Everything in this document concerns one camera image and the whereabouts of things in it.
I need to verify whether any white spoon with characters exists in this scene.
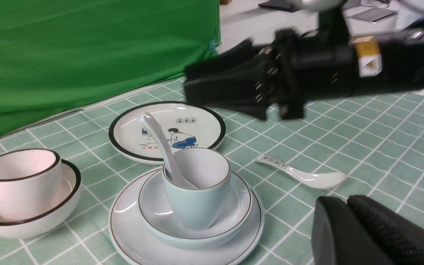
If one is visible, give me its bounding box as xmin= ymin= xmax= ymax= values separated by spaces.
xmin=255 ymin=155 xmax=348 ymax=190

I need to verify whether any white cup black rim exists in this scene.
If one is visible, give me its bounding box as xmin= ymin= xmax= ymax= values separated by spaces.
xmin=0 ymin=149 xmax=62 ymax=222

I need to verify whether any pale blue cup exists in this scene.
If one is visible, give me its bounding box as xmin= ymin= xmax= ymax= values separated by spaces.
xmin=162 ymin=148 xmax=231 ymax=231

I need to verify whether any blue binder clip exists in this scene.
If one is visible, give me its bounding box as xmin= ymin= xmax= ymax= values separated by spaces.
xmin=209 ymin=39 xmax=222 ymax=55

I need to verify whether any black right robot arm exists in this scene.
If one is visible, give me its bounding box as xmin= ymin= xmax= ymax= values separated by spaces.
xmin=184 ymin=27 xmax=424 ymax=265

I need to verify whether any illustrated plate black rim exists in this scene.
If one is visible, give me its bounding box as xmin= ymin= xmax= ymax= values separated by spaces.
xmin=108 ymin=101 xmax=226 ymax=166

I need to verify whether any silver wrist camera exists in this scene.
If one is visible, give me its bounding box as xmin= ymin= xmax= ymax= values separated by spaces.
xmin=293 ymin=0 xmax=350 ymax=37

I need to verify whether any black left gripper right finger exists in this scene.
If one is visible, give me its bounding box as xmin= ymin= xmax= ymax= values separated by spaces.
xmin=347 ymin=195 xmax=424 ymax=265

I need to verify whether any green checkered tablecloth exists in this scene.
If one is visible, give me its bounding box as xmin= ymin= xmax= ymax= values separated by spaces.
xmin=0 ymin=79 xmax=424 ymax=265

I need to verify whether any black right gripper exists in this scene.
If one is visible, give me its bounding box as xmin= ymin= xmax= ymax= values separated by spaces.
xmin=183 ymin=29 xmax=357 ymax=120

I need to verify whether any plain white ceramic spoon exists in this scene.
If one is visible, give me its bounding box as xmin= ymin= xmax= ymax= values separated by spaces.
xmin=140 ymin=112 xmax=197 ymax=189

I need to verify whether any pale blue plate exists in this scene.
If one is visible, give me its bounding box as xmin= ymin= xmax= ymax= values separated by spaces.
xmin=108 ymin=167 xmax=265 ymax=265

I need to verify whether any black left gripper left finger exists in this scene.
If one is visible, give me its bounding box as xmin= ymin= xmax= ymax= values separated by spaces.
xmin=311 ymin=196 xmax=394 ymax=265

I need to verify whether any white bowl black rim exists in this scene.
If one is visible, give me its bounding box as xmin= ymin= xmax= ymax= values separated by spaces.
xmin=0 ymin=160 xmax=82 ymax=239

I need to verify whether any green backdrop cloth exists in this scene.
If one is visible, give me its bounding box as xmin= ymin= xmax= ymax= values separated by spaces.
xmin=0 ymin=0 xmax=220 ymax=136

